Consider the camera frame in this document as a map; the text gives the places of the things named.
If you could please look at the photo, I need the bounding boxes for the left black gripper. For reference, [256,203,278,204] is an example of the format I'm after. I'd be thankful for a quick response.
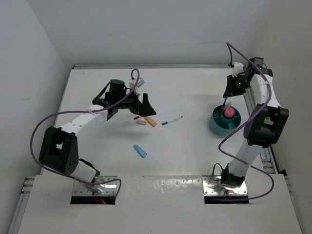
[116,88,155,116]

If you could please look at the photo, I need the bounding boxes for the pink highlighter marker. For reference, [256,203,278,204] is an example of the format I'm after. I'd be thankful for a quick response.
[223,107,235,119]

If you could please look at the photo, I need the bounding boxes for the green capped white marker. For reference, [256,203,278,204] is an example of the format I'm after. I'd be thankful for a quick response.
[161,116,183,126]

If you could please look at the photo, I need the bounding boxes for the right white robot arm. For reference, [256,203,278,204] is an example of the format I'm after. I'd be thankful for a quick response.
[221,57,289,188]

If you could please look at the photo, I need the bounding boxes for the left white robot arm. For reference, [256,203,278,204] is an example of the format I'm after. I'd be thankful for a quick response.
[39,78,156,184]

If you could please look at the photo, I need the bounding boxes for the orange highlighter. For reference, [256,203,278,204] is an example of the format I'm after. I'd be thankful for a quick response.
[144,117,157,127]

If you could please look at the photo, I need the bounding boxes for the grey eraser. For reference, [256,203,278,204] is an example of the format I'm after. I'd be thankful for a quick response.
[136,119,147,125]

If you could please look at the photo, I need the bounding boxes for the teal round divided organizer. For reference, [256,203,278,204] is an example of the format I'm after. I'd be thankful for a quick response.
[209,105,241,136]

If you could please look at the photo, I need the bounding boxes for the blue highlighter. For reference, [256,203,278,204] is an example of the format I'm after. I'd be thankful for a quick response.
[133,144,147,158]

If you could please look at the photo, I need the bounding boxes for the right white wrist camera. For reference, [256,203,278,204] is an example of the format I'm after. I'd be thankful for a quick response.
[228,62,244,77]

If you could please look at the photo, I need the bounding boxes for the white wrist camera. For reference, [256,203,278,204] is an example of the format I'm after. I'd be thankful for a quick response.
[129,78,145,94]
[228,62,244,77]

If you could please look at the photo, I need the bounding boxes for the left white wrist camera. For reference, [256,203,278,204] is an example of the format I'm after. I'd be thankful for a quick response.
[129,78,145,94]

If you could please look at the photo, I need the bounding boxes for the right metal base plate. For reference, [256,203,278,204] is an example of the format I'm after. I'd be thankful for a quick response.
[202,176,248,197]

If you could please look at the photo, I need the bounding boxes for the metal base plate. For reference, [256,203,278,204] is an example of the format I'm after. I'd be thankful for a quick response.
[202,176,248,197]
[72,176,118,196]

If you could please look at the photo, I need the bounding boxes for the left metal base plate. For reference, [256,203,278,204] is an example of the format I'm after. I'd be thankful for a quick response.
[72,176,118,196]

